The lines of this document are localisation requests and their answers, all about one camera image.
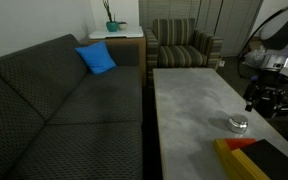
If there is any round silver container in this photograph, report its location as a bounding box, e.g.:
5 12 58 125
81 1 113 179
226 117 249 135

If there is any orange book yellow spine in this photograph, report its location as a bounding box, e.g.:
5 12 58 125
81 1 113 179
213 137 257 180

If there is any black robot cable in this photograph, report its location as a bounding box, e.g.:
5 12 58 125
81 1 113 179
237 0 288 78

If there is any white plastic bag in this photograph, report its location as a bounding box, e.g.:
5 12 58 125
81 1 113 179
243 46 269 68

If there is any white flat board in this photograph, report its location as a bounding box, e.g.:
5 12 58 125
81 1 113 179
88 26 145 40

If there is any small white plant pot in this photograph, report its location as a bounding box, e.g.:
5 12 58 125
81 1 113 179
117 21 128 31

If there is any round silver lid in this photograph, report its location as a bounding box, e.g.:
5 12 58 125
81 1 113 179
228 113 249 126

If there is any black book yellow spine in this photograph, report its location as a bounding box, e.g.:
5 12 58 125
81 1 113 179
231 139 288 180

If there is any blue square cushion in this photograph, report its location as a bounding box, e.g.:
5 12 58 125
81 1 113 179
74 40 117 75

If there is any striped armchair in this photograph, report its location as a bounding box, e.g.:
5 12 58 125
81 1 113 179
144 17 224 88

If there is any teal pot with plant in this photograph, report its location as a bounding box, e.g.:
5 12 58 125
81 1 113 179
102 0 120 33

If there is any wooden side table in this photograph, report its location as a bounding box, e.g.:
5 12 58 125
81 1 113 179
87 35 147 87

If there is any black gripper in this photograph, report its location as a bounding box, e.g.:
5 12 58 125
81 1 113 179
244 82 288 118

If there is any dark grey patterned sofa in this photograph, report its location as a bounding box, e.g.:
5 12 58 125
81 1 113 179
0 33 144 180

